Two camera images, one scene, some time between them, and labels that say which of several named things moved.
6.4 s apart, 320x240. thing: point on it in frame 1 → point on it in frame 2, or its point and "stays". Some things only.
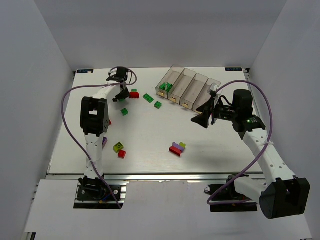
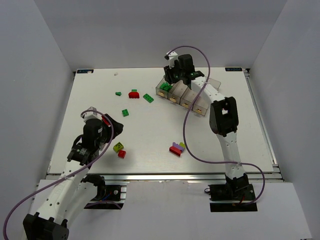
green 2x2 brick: x=158 y=105 → x=166 y=88
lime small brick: x=182 y=144 stays
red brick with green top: x=134 y=94 stays
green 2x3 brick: x=148 y=98 stays
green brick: x=163 y=86 stays
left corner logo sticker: x=84 y=71 stays
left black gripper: x=124 y=93 → x=110 y=124
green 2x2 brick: x=124 y=111 stays
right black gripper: x=213 y=111 → x=169 y=75
